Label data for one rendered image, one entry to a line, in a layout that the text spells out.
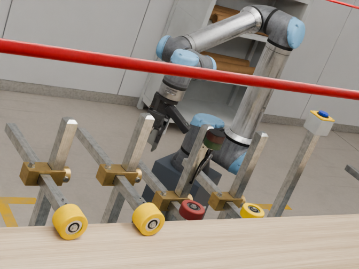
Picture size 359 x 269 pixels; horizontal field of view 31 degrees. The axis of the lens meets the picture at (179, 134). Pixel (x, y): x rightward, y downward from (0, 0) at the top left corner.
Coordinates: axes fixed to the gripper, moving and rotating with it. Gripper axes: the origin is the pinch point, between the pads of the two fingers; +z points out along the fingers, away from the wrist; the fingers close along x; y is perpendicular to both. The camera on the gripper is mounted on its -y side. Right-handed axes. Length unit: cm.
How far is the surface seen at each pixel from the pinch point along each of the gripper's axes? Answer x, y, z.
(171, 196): 18.6, -12.0, 6.2
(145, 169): 5.0, 0.0, 6.8
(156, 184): 12.3, -5.7, 7.1
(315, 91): 168, -15, -74
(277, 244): 28, -49, 3
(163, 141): -232, 3, 81
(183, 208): 29.2, -16.6, 3.7
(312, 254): 26, -61, 3
